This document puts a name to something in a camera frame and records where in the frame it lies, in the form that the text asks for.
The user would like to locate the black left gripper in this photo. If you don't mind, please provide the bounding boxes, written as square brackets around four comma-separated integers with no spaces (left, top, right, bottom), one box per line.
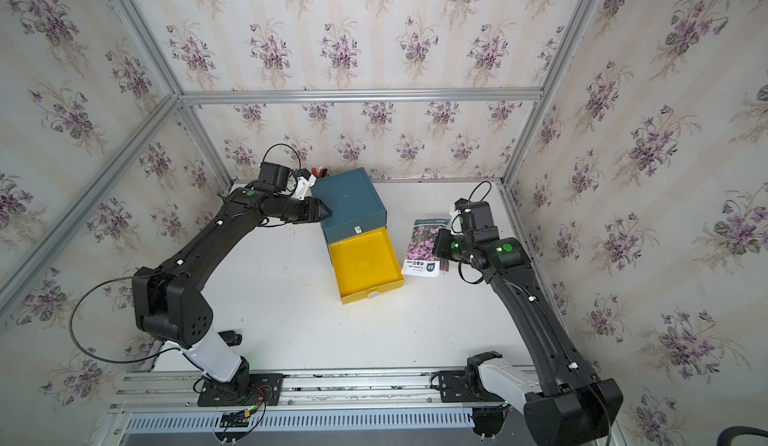
[273,198,333,227]

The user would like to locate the purple flower seed bag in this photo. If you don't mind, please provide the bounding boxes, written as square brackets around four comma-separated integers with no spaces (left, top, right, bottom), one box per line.
[402,218,449,278]

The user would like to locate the yellow drawer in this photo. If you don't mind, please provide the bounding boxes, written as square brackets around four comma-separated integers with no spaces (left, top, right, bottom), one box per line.
[328,227,404,305]

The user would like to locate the teal drawer cabinet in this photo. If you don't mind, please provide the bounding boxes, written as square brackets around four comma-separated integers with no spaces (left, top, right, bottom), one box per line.
[311,168,387,245]

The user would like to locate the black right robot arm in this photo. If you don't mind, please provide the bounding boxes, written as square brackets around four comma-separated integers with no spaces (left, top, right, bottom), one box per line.
[432,198,623,445]

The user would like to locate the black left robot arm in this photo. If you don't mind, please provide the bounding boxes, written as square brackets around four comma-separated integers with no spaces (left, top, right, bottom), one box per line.
[131,187,332,388]

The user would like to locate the red pens in cup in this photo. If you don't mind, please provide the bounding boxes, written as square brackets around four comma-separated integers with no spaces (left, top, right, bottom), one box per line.
[298,168,329,182]

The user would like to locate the black object on table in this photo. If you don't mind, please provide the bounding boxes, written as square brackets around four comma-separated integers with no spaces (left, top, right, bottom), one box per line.
[218,330,243,347]

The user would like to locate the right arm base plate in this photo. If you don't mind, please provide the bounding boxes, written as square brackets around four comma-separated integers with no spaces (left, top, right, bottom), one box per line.
[429,370,504,404]

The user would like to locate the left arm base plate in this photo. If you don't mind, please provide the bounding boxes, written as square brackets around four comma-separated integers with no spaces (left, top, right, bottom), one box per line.
[193,373,285,407]

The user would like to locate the aluminium mounting rail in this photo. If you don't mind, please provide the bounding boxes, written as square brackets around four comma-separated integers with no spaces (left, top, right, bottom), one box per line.
[107,366,505,414]

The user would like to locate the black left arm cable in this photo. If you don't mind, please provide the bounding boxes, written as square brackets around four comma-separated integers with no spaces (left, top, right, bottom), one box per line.
[68,276,181,366]

